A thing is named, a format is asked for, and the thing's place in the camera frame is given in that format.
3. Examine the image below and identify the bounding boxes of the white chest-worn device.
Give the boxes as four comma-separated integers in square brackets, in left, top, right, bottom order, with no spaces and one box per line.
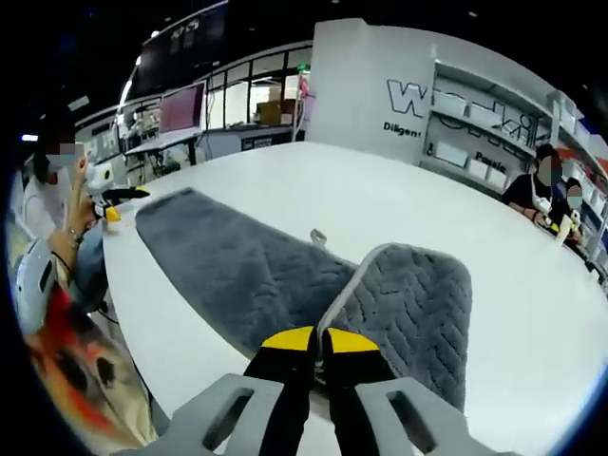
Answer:
[10,236,59,335]

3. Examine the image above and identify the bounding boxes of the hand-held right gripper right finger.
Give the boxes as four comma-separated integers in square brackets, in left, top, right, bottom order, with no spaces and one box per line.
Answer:
[322,327,523,456]

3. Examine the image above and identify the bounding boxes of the white table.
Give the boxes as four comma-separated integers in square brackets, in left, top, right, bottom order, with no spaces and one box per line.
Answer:
[101,140,608,456]

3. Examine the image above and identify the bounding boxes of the person's red printed clothing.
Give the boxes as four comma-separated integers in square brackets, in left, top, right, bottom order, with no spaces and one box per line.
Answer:
[22,284,159,455]

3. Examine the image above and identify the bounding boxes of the pink hanging item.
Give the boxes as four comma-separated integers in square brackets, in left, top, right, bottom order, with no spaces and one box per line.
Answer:
[295,74,318,143]

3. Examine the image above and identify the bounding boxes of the large dark wall screen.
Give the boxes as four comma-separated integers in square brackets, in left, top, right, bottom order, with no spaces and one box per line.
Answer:
[131,0,230,99]

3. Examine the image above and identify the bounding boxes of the pink-screen computer monitor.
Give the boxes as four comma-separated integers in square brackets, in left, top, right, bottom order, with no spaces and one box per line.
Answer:
[158,79,209,138]

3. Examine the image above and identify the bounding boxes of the person's left hand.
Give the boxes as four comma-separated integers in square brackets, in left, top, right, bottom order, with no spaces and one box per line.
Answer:
[72,191,105,230]

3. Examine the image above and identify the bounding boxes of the grey fluffy towel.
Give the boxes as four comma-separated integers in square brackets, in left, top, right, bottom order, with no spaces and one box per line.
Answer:
[134,186,477,415]

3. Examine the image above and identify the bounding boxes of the grey metal shelf rack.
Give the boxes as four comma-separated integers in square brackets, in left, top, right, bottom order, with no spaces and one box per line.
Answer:
[419,60,608,279]

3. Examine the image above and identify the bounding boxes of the cardboard box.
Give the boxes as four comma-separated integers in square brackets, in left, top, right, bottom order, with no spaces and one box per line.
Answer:
[255,98,296,126]

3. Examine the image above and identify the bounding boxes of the grey office desk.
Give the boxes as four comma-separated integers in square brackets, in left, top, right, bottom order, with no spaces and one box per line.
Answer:
[122,126,206,173]

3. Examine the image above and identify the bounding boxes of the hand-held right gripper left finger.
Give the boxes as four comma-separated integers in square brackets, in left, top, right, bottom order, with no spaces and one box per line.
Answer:
[159,325,317,456]

